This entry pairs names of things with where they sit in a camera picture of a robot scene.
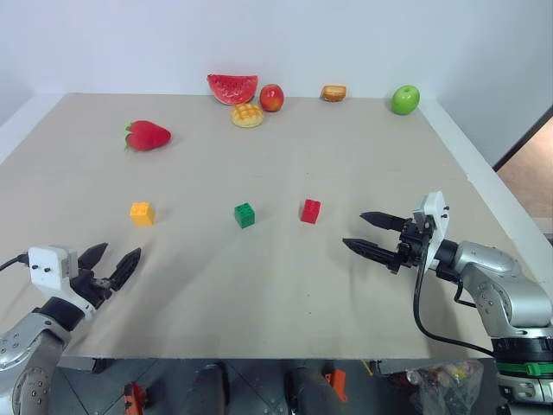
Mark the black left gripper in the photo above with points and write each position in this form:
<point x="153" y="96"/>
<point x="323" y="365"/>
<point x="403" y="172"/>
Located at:
<point x="88" y="287"/>

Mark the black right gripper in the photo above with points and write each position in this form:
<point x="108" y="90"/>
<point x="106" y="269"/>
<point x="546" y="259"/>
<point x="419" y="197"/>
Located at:
<point x="412" y="246"/>

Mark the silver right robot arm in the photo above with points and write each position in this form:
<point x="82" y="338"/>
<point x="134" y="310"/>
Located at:
<point x="497" y="298"/>

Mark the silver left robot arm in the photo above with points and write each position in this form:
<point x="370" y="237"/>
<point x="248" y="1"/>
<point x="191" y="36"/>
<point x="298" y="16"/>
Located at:
<point x="30" y="346"/>

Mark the yellow toy block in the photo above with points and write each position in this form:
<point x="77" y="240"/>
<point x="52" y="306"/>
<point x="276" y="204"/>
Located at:
<point x="142" y="214"/>

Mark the red toy block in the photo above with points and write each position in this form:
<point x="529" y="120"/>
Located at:
<point x="310" y="211"/>

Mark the red toy strawberry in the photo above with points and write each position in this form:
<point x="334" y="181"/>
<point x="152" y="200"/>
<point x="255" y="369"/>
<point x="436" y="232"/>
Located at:
<point x="147" y="135"/>

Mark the green toy block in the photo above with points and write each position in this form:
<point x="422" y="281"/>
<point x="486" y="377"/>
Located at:
<point x="244" y="215"/>

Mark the orange clamp tool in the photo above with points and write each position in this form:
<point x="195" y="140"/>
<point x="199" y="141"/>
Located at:
<point x="136" y="397"/>
<point x="338" y="382"/>

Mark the green toy apple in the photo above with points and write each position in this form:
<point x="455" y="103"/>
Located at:
<point x="405" y="99"/>

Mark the toy bread slice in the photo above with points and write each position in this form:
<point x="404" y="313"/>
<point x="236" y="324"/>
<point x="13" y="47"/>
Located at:
<point x="333" y="92"/>

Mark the clear plastic bag of trash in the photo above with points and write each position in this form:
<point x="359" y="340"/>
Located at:
<point x="445" y="384"/>

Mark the dark rounded robot leg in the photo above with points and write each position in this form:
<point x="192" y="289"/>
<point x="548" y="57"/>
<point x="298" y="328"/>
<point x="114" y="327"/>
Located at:
<point x="309" y="391"/>
<point x="211" y="389"/>

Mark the red toy apple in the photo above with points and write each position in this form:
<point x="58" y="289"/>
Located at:
<point x="271" y="97"/>

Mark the yellow toy pineapple bun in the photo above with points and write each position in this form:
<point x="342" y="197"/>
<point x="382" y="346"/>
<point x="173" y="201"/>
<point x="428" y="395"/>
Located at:
<point x="247" y="115"/>

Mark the toy watermelon slice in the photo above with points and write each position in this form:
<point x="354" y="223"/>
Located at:
<point x="231" y="89"/>

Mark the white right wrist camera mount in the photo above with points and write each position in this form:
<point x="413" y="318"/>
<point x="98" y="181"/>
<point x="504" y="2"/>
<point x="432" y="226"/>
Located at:
<point x="436" y="220"/>

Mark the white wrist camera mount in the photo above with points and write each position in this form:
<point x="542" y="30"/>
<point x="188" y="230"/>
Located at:
<point x="47" y="264"/>
<point x="436" y="220"/>

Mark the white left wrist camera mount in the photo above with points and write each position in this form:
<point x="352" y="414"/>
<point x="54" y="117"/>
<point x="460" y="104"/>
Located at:
<point x="47" y="264"/>

